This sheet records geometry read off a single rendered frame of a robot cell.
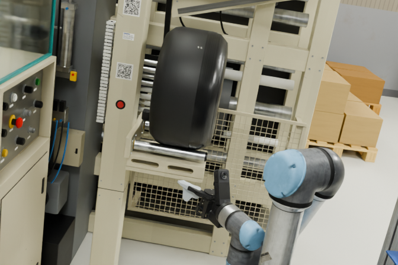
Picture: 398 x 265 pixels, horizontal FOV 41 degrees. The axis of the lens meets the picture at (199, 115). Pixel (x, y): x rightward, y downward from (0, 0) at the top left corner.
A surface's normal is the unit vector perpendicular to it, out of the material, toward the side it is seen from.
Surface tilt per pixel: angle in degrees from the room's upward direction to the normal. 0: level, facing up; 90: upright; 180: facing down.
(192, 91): 76
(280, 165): 84
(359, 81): 90
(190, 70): 59
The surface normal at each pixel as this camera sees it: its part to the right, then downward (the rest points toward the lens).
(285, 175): -0.84, -0.11
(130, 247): 0.16, -0.94
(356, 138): 0.05, 0.32
